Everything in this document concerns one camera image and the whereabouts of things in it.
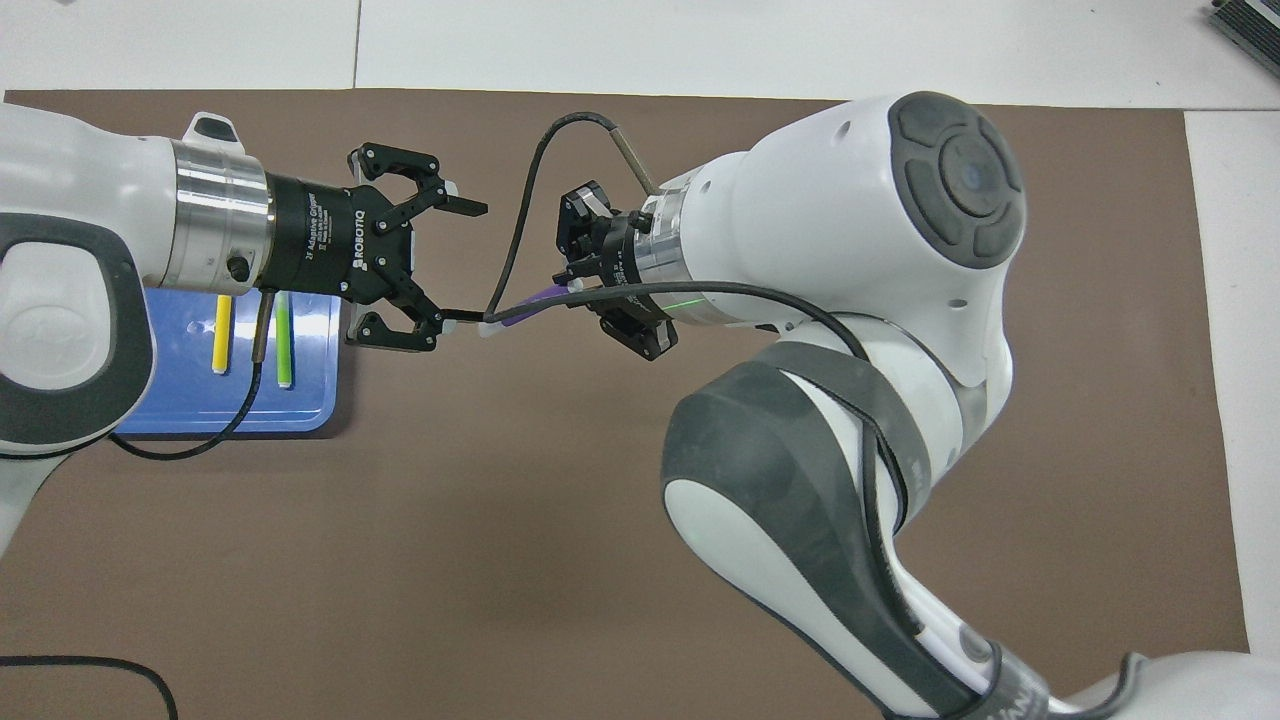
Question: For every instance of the grey ribbed device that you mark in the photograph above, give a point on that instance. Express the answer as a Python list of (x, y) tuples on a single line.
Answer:
[(1250, 25)]

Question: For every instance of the yellow pen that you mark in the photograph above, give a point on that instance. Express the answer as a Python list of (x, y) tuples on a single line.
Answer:
[(221, 340)]

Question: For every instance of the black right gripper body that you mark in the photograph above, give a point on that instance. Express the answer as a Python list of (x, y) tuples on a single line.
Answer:
[(640, 265)]

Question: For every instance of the purple pen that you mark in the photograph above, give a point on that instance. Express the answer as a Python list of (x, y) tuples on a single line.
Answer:
[(535, 302)]

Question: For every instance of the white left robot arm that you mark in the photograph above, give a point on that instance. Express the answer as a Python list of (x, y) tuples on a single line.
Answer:
[(80, 200)]

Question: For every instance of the green pen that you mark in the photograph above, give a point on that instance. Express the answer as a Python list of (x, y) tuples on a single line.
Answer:
[(284, 345)]

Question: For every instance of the blue plastic tray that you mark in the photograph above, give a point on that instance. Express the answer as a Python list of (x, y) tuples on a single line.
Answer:
[(190, 400)]

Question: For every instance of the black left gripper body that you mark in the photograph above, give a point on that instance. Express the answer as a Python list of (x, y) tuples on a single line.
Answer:
[(330, 240)]

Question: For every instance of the brown table mat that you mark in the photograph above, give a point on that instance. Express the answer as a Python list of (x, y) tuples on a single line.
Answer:
[(500, 550)]

